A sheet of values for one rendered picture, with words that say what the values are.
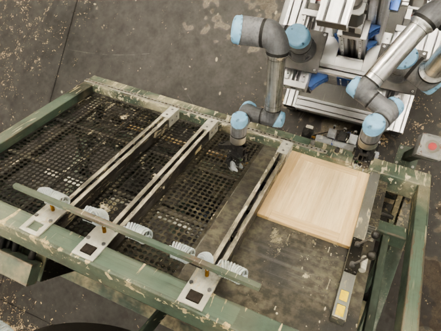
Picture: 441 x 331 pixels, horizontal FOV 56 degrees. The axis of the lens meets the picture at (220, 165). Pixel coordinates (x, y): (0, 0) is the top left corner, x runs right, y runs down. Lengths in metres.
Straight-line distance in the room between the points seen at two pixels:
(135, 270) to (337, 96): 2.02
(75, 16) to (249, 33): 2.80
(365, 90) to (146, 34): 2.57
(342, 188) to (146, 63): 2.24
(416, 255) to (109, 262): 1.27
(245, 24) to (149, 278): 1.05
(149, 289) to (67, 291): 2.66
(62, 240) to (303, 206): 1.09
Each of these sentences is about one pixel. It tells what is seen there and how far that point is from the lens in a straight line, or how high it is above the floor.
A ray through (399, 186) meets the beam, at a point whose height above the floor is 0.88.
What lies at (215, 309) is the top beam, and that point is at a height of 1.86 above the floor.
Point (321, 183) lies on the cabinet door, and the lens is 2.22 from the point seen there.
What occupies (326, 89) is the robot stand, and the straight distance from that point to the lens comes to 3.13.
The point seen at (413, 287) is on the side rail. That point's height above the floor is 1.46.
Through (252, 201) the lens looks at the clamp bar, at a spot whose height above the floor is 1.34.
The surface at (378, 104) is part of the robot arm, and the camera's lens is 1.67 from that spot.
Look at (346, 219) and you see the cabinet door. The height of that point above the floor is 1.21.
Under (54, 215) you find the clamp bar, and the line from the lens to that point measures 1.89.
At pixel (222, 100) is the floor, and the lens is 3.47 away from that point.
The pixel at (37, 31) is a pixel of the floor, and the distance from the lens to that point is 4.56.
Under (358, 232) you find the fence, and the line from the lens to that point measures 1.99.
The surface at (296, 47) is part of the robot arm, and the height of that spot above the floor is 1.25.
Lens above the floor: 3.26
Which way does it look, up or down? 73 degrees down
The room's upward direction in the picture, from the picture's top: 82 degrees counter-clockwise
